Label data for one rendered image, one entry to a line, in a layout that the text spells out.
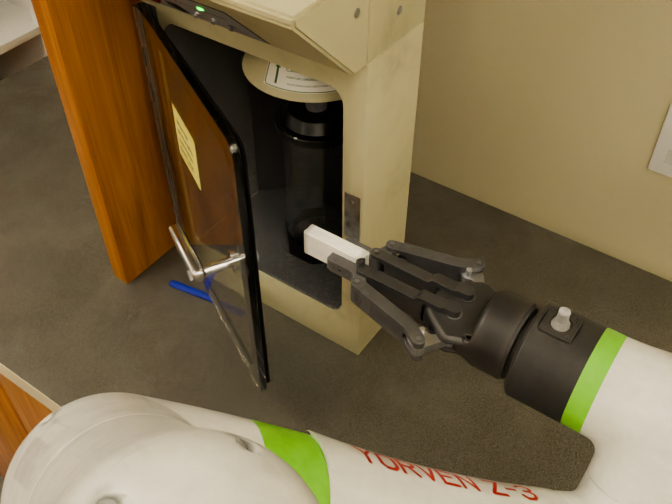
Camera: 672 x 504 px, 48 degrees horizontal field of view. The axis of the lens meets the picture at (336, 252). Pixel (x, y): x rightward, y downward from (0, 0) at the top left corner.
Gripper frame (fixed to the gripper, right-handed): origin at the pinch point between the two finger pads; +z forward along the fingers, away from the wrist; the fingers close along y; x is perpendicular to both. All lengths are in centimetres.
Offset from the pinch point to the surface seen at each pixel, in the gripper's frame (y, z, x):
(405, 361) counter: -15.2, -1.7, 33.1
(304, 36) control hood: -1.8, 4.8, -21.3
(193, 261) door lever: 4.9, 15.7, 6.6
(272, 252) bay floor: -15.8, 22.2, 25.5
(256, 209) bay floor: -21.8, 30.1, 25.5
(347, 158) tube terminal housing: -11.8, 6.7, -1.3
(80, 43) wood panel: -5.7, 41.4, -6.9
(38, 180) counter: -12, 73, 33
